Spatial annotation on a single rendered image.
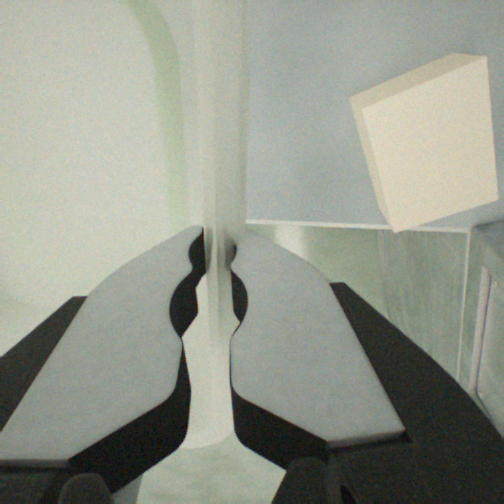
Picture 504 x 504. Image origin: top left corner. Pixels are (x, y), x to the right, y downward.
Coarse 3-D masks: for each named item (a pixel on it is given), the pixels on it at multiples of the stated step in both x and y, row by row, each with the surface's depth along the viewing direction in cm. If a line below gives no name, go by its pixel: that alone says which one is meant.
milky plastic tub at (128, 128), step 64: (0, 0) 13; (64, 0) 13; (128, 0) 13; (192, 0) 7; (0, 64) 15; (64, 64) 14; (128, 64) 14; (192, 64) 14; (0, 128) 16; (64, 128) 16; (128, 128) 16; (192, 128) 15; (0, 192) 18; (64, 192) 18; (128, 192) 17; (192, 192) 17; (0, 256) 20; (64, 256) 20; (128, 256) 19; (0, 320) 21; (192, 384) 18
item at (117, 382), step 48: (192, 240) 10; (96, 288) 9; (144, 288) 9; (192, 288) 9; (96, 336) 7; (144, 336) 7; (48, 384) 6; (96, 384) 6; (144, 384) 6; (48, 432) 5; (96, 432) 5; (144, 432) 6
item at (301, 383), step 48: (240, 288) 9; (288, 288) 8; (240, 336) 7; (288, 336) 7; (336, 336) 7; (240, 384) 6; (288, 384) 6; (336, 384) 6; (240, 432) 7; (288, 432) 6; (336, 432) 5; (384, 432) 5
